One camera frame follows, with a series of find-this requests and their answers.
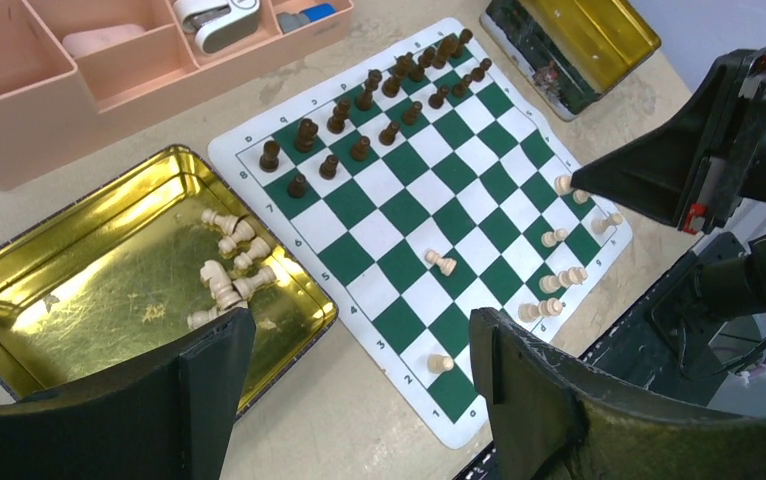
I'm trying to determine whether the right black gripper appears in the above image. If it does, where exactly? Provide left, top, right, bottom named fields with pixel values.
left=571, top=48, right=766, bottom=234

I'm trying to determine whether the white stapler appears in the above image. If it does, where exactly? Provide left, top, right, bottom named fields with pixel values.
left=172, top=0, right=261, bottom=55

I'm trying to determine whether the right gold tin tray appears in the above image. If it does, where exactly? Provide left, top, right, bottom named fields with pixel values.
left=480, top=0, right=661, bottom=121

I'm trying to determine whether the gold tin tray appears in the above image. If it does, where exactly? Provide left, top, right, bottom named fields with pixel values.
left=0, top=144, right=338, bottom=414
left=480, top=0, right=661, bottom=121

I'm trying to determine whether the left gold tin tray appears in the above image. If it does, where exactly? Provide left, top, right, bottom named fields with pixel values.
left=0, top=144, right=338, bottom=414

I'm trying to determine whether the light wooden chess piece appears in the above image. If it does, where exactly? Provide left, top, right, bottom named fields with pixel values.
left=538, top=267, right=588, bottom=294

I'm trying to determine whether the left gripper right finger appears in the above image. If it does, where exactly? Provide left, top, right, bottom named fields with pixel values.
left=469, top=307, right=766, bottom=479

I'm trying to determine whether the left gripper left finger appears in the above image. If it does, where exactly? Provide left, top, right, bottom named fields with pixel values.
left=0, top=308, right=256, bottom=479

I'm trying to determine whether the green white chess board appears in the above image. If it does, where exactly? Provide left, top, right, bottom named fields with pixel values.
left=208, top=18, right=632, bottom=449

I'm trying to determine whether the pink desk organizer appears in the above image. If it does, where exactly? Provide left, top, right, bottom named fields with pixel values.
left=0, top=1, right=354, bottom=190

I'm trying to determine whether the light pawn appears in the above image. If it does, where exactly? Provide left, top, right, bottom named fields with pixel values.
left=554, top=175, right=574, bottom=196

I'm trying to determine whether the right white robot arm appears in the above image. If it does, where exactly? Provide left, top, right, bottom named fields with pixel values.
left=571, top=48, right=766, bottom=380

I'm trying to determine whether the pile of light chess pieces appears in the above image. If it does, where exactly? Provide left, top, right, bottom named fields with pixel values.
left=186, top=208, right=277, bottom=330

